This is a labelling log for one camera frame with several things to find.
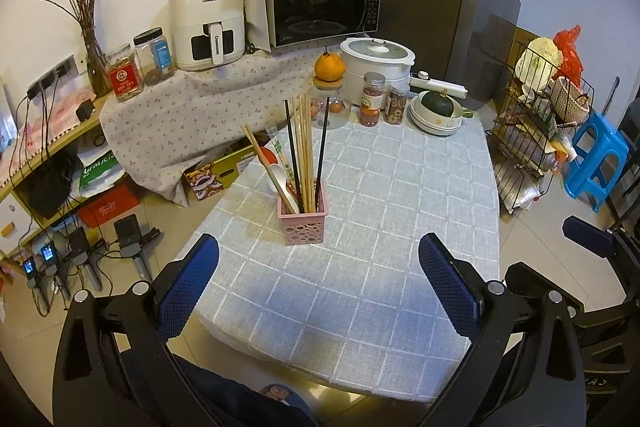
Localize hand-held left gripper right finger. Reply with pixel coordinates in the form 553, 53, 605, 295
419, 233, 586, 427

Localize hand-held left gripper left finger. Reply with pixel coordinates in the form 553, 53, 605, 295
52, 233, 221, 427

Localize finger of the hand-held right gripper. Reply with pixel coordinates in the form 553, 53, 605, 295
504, 261, 588, 315
562, 216, 640, 268

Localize pink perforated utensil holder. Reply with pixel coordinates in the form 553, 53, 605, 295
277, 182, 327, 247

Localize disposable chopsticks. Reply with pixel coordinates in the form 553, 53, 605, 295
267, 127, 301, 200

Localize black chopstick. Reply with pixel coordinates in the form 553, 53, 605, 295
315, 97, 331, 210
285, 100, 302, 212

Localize grey handheld device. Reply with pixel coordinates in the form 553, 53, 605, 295
40, 242, 72, 302
67, 227, 105, 293
21, 257, 51, 314
114, 214, 162, 282

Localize blue plastic stool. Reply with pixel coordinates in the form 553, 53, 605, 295
562, 112, 631, 212

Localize grey checked tablecloth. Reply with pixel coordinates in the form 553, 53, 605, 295
197, 104, 501, 403

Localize dark chair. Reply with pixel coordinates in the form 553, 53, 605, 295
607, 97, 640, 228

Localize red cardboard box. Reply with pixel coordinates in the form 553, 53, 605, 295
80, 184, 141, 228

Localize printed cardboard box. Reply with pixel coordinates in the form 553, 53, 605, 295
184, 144, 271, 202

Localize person's leg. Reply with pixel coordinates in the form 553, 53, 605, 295
170, 354, 321, 427

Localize woven basket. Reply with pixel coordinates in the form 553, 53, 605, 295
550, 77, 593, 122

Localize white plastic spoon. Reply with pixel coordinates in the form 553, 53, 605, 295
267, 164, 301, 214

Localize blue slipper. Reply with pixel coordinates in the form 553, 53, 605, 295
260, 383, 312, 414

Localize white and green box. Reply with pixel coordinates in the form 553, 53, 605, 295
75, 149, 128, 198

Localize cherry print cloth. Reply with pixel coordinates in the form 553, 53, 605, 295
100, 52, 326, 208

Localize black box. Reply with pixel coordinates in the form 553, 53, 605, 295
15, 154, 81, 219

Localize dark green squash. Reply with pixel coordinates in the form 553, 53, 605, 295
420, 90, 455, 118

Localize napa cabbage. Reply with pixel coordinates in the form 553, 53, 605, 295
515, 37, 563, 88

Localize red plastic bag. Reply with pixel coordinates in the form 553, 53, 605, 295
552, 25, 585, 90

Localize wooden shelf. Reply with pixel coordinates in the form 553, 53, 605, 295
0, 104, 107, 202

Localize goji berry plastic jar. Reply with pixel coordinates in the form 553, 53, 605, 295
358, 72, 387, 126

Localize clear glass jar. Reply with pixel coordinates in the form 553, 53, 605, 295
309, 84, 351, 130

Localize red label plastic jar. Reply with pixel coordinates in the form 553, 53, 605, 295
106, 44, 141, 102

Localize blue label plastic jar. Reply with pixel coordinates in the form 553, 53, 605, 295
132, 28, 176, 86

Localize white rice cooker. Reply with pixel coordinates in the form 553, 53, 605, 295
341, 37, 416, 106

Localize clear glass vase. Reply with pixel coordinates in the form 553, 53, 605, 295
80, 24, 108, 98

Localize large orange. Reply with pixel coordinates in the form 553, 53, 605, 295
314, 48, 347, 82

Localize cream air fryer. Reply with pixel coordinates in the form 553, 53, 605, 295
167, 0, 246, 72

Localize black microwave oven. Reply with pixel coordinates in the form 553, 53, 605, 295
242, 0, 383, 52

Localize black wire rack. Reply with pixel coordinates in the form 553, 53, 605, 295
490, 52, 596, 212

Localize dried fruit ring jar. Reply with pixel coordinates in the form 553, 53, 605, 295
384, 81, 411, 126

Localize white pan handle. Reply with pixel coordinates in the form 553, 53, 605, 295
409, 71, 469, 100

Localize black cable bundle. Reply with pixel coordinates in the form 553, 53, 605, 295
10, 77, 68, 218

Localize wall power strip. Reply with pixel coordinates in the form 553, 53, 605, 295
26, 62, 72, 100

